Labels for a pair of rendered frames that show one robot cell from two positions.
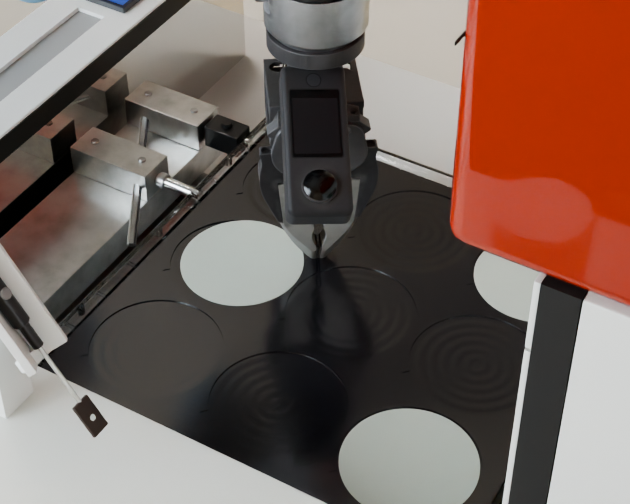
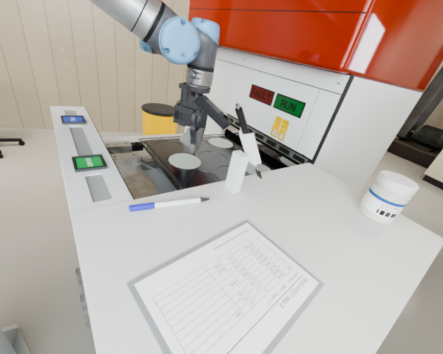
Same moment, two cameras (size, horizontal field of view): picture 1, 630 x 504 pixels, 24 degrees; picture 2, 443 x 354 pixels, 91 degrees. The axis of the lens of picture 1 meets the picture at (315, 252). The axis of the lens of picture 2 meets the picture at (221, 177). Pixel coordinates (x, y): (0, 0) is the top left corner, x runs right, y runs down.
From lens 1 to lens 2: 0.94 m
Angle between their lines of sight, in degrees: 58
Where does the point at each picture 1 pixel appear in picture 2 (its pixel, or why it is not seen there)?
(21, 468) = (259, 195)
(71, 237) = (138, 179)
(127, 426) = (252, 178)
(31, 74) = (85, 141)
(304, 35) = (209, 82)
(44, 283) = (150, 189)
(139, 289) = (178, 174)
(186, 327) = (198, 174)
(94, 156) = (120, 159)
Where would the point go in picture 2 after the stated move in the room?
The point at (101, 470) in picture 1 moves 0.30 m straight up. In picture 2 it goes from (266, 185) to (320, 34)
